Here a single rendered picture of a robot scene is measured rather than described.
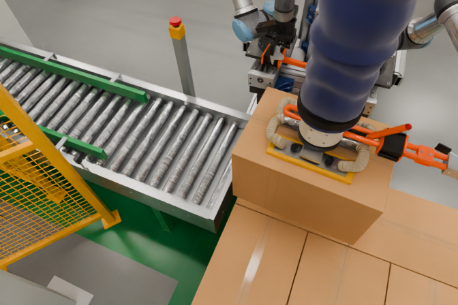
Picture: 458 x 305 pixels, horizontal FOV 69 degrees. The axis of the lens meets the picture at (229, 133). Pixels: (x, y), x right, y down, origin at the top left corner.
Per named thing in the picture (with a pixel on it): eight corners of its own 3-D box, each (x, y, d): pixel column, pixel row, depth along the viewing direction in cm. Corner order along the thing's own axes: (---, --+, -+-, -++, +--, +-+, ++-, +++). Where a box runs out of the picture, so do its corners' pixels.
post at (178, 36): (190, 129, 274) (168, 27, 192) (193, 122, 278) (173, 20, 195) (197, 131, 272) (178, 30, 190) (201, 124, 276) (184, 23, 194)
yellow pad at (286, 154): (265, 153, 135) (266, 146, 131) (274, 135, 140) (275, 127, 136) (349, 185, 126) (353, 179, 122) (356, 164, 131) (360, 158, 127)
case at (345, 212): (232, 195, 168) (230, 153, 135) (262, 135, 188) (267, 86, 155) (352, 246, 152) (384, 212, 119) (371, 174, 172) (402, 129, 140)
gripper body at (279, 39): (289, 50, 137) (292, 26, 127) (269, 45, 139) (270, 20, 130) (295, 39, 141) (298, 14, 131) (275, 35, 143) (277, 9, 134)
